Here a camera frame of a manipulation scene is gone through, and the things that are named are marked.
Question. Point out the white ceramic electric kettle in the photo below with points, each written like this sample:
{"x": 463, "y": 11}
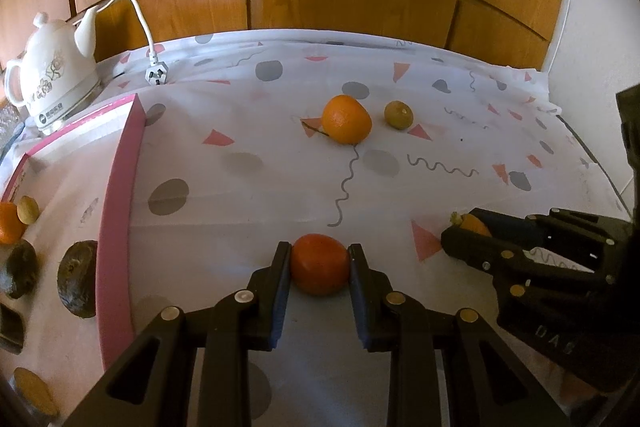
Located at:
{"x": 55, "y": 77}

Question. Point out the white patterned tablecloth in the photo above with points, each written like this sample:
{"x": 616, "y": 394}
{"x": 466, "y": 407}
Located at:
{"x": 250, "y": 207}

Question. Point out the small dark brown round fruit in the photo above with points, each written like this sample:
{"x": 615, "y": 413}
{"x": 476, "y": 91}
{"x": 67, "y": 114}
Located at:
{"x": 17, "y": 269}

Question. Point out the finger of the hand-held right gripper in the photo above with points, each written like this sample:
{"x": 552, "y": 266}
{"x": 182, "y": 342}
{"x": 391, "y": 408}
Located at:
{"x": 470, "y": 249}
{"x": 510, "y": 224}

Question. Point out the red tomato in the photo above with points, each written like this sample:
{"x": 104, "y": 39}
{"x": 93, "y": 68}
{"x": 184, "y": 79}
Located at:
{"x": 320, "y": 264}

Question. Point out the thin dark twig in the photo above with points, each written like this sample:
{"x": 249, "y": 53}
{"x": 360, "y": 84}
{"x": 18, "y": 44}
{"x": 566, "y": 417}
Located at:
{"x": 312, "y": 128}

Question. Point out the narrow short wooden log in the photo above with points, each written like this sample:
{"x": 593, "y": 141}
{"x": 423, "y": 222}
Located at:
{"x": 10, "y": 324}

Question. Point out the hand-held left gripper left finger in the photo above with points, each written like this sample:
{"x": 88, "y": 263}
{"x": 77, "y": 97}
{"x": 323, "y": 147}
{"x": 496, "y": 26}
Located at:
{"x": 282, "y": 287}

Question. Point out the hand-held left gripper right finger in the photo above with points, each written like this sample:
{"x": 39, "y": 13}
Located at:
{"x": 357, "y": 292}

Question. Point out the small yellowish round fruit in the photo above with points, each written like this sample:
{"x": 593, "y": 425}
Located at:
{"x": 398, "y": 114}
{"x": 27, "y": 209}

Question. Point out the carrot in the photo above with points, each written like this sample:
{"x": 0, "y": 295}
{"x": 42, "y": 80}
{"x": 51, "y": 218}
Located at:
{"x": 472, "y": 224}

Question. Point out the orange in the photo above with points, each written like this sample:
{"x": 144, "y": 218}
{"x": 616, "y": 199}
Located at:
{"x": 7, "y": 224}
{"x": 346, "y": 119}

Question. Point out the large dark brown round fruit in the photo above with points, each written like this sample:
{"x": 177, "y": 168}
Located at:
{"x": 76, "y": 279}

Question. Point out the pink shallow tray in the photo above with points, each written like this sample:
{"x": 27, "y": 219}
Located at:
{"x": 117, "y": 232}

